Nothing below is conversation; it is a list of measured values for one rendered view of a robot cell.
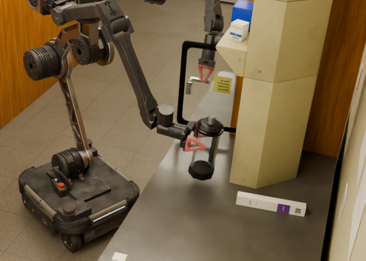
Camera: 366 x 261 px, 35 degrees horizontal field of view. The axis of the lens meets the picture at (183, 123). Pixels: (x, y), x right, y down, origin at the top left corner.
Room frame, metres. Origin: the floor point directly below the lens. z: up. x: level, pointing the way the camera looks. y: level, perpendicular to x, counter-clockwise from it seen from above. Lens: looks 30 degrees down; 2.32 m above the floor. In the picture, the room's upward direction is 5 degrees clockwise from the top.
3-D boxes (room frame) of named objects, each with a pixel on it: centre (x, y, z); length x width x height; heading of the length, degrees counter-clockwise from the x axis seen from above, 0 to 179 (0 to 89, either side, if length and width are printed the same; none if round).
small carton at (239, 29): (2.03, -0.18, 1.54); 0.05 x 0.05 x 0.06; 60
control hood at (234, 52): (2.08, -0.19, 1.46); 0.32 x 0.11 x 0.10; 165
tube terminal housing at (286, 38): (2.03, -0.37, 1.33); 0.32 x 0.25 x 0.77; 165
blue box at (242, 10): (2.15, -0.21, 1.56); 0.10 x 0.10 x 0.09; 75
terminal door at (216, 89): (2.24, -0.12, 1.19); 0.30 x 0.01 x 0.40; 81
